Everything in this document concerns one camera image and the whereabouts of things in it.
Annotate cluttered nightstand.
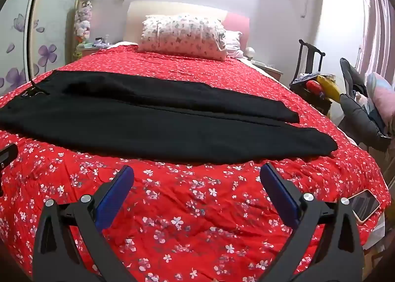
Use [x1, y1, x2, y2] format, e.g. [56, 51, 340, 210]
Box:
[76, 37, 115, 60]

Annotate red item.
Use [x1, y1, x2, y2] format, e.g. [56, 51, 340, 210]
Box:
[305, 80, 323, 94]

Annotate floral print pillow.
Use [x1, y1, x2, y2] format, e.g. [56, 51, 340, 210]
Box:
[138, 14, 227, 61]

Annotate pastel cushion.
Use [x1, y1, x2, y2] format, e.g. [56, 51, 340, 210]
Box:
[366, 72, 395, 128]

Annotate pink curtain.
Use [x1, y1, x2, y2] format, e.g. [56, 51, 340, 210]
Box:
[355, 0, 395, 85]

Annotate wooden nightstand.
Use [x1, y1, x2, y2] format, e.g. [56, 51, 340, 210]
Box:
[247, 60, 284, 80]

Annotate yellow bag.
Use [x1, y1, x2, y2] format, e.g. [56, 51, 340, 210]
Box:
[318, 75, 341, 104]

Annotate black pants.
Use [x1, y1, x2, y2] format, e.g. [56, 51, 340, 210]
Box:
[0, 70, 338, 166]

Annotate red floral bedspread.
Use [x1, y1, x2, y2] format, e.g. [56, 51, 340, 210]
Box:
[0, 44, 391, 282]

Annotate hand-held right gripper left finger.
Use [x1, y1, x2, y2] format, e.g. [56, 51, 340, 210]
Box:
[32, 165, 135, 282]

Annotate smartphone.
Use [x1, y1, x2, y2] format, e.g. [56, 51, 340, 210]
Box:
[347, 189, 381, 225]

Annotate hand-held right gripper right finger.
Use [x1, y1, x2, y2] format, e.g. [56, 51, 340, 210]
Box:
[260, 163, 365, 282]

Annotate white pillow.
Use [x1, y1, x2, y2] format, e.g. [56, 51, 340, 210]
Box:
[224, 31, 243, 58]

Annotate wardrobe with purple flowers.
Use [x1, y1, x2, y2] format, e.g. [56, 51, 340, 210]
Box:
[0, 0, 90, 97]

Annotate grey puffer jacket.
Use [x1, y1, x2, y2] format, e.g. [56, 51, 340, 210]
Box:
[339, 58, 392, 151]

